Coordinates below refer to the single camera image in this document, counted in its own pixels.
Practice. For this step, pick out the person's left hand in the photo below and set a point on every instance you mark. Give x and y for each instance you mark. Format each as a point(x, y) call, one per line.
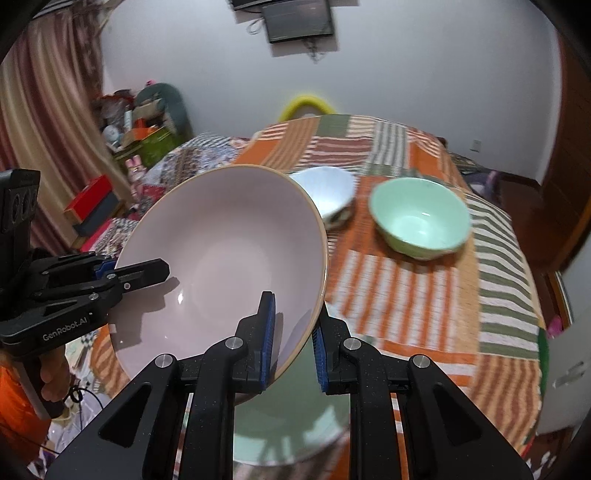
point(55, 374)

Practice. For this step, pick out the wooden door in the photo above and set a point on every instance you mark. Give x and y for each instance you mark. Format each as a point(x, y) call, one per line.
point(568, 161)

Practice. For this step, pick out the green bowl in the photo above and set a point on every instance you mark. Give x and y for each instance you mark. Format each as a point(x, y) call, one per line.
point(415, 221)

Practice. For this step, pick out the green plate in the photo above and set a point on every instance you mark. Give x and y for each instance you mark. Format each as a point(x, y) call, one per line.
point(295, 415)

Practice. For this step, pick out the orange striped patchwork blanket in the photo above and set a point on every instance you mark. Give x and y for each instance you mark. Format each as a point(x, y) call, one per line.
point(406, 300)

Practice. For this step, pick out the yellow foam tube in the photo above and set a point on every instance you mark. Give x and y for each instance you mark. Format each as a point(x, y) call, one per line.
point(304, 98)

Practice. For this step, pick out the striped curtain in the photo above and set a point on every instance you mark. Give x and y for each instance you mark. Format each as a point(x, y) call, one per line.
point(41, 115)

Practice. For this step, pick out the white cabinet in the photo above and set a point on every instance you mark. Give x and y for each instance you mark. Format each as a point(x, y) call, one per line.
point(561, 360)

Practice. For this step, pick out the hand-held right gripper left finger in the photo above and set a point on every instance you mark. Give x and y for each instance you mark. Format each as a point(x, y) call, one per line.
point(268, 341)

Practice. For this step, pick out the pink bunny toy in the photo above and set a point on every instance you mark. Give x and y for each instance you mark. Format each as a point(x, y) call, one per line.
point(135, 170)

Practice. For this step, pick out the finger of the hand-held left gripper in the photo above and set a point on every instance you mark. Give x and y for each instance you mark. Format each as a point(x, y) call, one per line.
point(69, 265)
point(138, 274)

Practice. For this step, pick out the black wall television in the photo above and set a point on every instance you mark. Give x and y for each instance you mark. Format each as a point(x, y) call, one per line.
point(242, 3)

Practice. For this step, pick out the white plush toy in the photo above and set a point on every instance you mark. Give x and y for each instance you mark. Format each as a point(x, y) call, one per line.
point(112, 134)

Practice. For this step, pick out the pink bowl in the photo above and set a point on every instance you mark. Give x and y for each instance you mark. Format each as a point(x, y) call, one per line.
point(221, 240)

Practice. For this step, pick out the white spotted bowl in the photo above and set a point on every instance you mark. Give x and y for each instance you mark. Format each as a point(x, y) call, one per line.
point(323, 187)

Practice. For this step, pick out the dark grey box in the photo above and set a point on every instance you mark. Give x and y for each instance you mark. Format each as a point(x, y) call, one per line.
point(99, 217)

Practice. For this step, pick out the red plastic bag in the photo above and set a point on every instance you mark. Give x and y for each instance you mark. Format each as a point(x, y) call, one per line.
point(115, 102)

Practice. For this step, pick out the green storage box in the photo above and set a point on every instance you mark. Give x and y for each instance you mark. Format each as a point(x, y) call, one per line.
point(154, 147)

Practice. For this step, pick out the white wall socket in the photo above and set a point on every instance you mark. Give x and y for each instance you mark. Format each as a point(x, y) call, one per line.
point(475, 145)

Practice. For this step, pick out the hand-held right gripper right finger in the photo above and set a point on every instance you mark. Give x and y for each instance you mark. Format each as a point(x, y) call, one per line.
point(319, 360)

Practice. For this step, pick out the purple bag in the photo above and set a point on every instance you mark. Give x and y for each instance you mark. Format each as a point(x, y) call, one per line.
point(485, 182)

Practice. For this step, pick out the small black monitor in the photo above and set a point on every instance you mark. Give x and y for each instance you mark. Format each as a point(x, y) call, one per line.
point(295, 21)

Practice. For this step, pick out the red box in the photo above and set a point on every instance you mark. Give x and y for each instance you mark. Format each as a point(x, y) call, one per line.
point(90, 194)

